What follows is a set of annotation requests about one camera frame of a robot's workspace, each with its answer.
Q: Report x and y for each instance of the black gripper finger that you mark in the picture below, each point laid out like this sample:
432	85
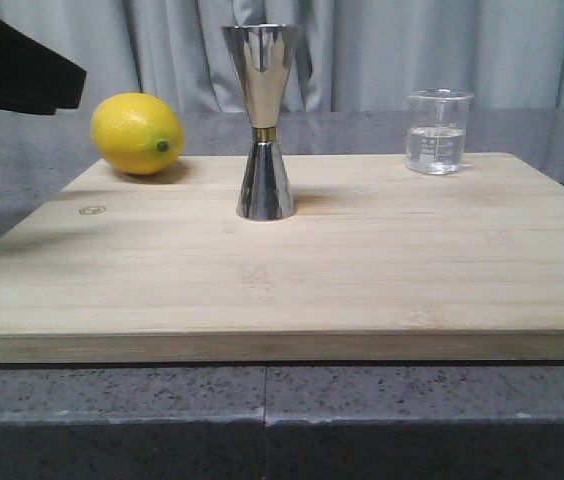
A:
33	78

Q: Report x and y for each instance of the steel double jigger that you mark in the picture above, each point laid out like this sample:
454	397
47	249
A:
262	56

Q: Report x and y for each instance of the glass beaker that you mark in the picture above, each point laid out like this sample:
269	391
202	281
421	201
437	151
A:
437	131

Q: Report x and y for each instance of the yellow lemon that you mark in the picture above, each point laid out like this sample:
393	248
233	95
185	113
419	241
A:
137	133

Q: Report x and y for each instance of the grey curtain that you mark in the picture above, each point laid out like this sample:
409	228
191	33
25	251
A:
352	56

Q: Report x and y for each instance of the wooden cutting board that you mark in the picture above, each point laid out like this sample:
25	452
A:
378	263

